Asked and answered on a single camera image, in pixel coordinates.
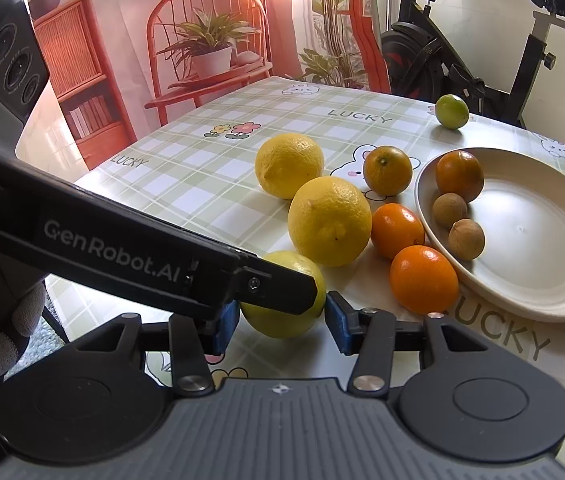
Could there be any yellow green apple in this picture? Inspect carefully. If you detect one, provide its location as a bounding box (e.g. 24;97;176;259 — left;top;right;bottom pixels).
240;250;325;339

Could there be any printed red room backdrop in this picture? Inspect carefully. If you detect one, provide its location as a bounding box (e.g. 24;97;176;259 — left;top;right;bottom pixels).
19;0;392;181

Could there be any brown longan fruit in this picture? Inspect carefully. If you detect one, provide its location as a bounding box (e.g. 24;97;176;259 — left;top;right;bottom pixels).
448;218;485;261
432;193;469;229

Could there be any black exercise bike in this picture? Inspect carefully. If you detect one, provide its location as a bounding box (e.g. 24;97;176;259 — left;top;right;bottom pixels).
381;0;565;139

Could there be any green lime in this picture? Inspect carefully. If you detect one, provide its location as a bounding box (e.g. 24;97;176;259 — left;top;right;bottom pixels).
434;94;470;130

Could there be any grey gloved hand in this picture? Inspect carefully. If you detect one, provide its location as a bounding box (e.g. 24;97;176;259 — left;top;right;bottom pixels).
0;253;48;387

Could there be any beige round plate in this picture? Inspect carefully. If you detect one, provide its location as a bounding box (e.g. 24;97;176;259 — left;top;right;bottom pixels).
415;148;565;323

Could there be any bright orange mandarin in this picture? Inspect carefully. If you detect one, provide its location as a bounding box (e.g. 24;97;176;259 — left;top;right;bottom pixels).
371;203;425;259
389;245;459;315

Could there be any brownish green orange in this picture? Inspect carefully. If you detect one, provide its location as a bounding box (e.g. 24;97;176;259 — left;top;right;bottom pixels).
363;145;413;197

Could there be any plaid bunny tablecloth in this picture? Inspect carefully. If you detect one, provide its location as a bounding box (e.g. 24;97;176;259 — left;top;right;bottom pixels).
44;76;565;480

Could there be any dark orange tangerine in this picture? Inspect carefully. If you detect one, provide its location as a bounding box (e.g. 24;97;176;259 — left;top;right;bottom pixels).
435;151;484;203

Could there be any large yellow lemon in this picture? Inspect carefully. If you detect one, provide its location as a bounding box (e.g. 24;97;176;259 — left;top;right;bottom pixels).
255;133;325;200
288;176;372;266

